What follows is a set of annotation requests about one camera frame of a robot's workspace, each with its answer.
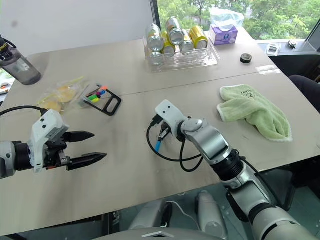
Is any clear bag of yellow snacks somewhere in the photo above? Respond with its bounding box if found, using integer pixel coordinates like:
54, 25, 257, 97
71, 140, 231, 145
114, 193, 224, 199
36, 75, 90, 115

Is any clear plastic can bin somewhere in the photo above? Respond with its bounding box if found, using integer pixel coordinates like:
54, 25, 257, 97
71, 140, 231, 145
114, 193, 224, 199
142, 34, 221, 74

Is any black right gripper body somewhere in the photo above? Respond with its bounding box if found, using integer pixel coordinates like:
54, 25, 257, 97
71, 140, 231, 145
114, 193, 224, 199
161, 120, 177, 137

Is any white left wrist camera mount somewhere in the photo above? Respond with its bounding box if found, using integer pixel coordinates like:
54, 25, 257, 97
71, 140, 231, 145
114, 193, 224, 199
26, 108, 71, 174

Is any small black round cap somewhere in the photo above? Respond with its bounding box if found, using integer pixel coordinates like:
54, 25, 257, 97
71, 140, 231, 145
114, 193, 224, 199
239, 52, 252, 64

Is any clear pack of coloured highlighters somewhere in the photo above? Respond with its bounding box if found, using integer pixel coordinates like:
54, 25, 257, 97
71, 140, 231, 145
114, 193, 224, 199
79, 83, 109, 109

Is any silver robot torso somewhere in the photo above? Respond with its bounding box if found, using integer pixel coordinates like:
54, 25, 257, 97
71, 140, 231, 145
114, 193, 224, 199
91, 225, 254, 240

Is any green towel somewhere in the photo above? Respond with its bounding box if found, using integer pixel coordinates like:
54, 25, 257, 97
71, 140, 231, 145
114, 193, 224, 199
216, 84, 294, 144

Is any grey translucent water bottle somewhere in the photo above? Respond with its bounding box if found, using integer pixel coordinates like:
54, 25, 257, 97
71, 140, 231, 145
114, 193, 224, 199
0, 34, 42, 86

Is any black pen holder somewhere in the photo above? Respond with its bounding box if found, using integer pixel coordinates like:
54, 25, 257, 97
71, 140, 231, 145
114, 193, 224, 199
84, 87, 123, 117

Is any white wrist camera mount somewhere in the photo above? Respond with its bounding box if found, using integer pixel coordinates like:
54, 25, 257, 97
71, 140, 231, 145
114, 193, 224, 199
26, 108, 71, 174
154, 99, 188, 134

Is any purple tissue box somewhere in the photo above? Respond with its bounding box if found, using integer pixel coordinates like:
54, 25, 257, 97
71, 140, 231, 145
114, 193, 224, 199
208, 23, 239, 46

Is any small white box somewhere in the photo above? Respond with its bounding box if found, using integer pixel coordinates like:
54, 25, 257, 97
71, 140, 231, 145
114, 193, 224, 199
267, 43, 280, 55

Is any silver robot leg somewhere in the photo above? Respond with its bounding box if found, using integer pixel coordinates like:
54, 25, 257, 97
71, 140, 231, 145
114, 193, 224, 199
194, 190, 229, 240
128, 199, 174, 231

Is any dark chair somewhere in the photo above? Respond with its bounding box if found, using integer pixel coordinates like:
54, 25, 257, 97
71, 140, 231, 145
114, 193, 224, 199
269, 46, 320, 115

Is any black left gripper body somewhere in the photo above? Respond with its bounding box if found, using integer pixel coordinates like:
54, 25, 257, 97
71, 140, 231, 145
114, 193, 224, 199
42, 134, 72, 171

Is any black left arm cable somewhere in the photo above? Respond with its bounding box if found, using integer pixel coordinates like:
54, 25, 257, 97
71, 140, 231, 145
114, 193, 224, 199
0, 105, 49, 118

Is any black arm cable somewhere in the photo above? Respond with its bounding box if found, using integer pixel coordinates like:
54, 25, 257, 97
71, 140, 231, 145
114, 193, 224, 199
146, 114, 209, 173
0, 105, 49, 118

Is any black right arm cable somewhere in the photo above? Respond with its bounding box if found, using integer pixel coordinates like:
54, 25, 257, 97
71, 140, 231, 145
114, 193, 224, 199
146, 114, 209, 173

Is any thin white cable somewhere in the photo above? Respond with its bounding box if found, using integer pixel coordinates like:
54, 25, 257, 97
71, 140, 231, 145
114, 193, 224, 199
165, 199, 199, 224

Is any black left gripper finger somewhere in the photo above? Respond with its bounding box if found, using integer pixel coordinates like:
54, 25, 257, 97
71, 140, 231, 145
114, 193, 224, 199
66, 152, 108, 172
63, 130, 96, 144

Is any silver yellow drink can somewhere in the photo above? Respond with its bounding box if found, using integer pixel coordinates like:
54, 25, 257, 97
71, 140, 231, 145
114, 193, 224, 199
145, 23, 165, 53
165, 17, 186, 46

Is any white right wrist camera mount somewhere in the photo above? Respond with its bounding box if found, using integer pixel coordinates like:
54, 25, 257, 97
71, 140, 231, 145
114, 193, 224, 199
154, 99, 188, 134

